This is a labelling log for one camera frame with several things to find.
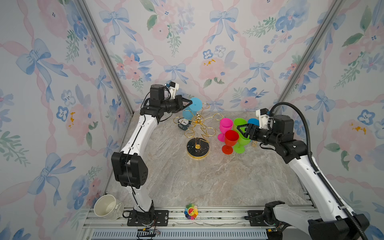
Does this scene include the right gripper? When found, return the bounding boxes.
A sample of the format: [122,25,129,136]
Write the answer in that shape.
[236,124,280,149]

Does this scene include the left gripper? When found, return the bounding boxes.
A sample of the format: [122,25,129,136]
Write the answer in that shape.
[161,96,192,114]

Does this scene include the light blue wine glass back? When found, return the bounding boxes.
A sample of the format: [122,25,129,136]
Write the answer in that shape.
[183,98,203,121]

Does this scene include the blue wine glass front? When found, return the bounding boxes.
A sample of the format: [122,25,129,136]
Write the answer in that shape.
[248,118,260,126]

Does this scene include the green wine glass front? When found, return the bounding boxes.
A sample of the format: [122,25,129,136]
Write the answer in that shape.
[233,118,247,134]

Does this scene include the green wine glass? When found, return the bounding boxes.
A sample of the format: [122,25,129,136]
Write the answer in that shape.
[233,118,247,134]
[234,133,251,154]

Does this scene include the red wine glass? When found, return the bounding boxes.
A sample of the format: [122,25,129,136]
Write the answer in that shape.
[222,130,239,155]

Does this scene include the green wine glass back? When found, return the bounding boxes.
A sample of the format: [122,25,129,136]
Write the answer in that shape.
[234,133,251,154]

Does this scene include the magenta wine glass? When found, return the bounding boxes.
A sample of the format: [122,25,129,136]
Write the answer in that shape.
[218,118,233,142]

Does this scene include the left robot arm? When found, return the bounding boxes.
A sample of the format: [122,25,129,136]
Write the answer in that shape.
[111,82,193,226]

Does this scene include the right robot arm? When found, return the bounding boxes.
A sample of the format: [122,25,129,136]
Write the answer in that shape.
[237,115,370,240]

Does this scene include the gold wine glass rack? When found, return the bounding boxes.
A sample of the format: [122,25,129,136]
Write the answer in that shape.
[173,103,223,160]

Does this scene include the small black alarm clock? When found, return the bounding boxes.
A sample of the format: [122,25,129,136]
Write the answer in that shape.
[178,118,191,131]

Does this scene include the rainbow flower toy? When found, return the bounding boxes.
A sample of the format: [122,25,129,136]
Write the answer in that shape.
[184,204,199,221]

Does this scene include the white paper cup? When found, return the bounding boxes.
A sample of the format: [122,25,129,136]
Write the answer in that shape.
[94,195,124,220]

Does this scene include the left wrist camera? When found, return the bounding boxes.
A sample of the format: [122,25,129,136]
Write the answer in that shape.
[165,81,179,99]

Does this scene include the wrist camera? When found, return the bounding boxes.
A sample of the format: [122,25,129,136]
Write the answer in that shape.
[165,81,179,99]
[256,108,271,129]

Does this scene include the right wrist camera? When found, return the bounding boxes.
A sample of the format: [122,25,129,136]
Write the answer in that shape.
[256,108,271,129]

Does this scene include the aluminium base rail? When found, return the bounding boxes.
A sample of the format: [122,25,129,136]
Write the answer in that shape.
[76,205,340,240]

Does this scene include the black corrugated cable hose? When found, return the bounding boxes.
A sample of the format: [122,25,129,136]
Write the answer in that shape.
[269,101,370,240]

